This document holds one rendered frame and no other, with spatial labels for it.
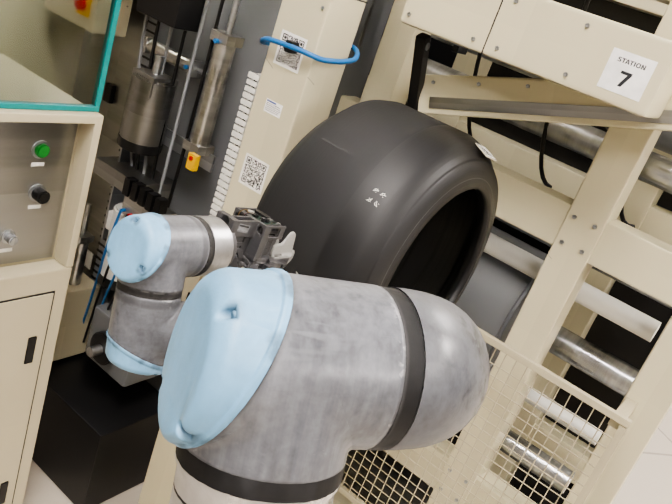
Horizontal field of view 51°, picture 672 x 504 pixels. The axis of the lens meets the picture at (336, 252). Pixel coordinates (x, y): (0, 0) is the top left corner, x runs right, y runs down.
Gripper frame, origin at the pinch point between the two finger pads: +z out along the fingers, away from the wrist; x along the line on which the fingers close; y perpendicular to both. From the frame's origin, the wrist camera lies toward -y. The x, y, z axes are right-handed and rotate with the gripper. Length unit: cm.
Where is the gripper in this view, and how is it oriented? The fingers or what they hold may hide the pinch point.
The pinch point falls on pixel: (286, 254)
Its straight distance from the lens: 125.3
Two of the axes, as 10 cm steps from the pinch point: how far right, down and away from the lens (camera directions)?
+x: -7.6, -4.6, 4.6
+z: 5.3, -0.2, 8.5
